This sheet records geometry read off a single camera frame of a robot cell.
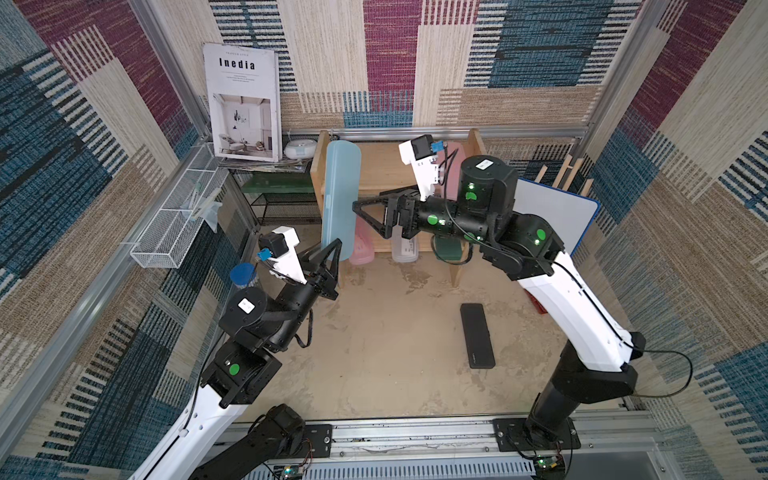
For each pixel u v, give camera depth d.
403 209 0.43
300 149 0.89
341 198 0.49
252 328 0.39
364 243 0.83
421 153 0.44
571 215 0.89
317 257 0.51
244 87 0.78
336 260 0.54
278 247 0.43
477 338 0.92
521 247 0.37
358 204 0.46
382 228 0.44
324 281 0.48
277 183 1.02
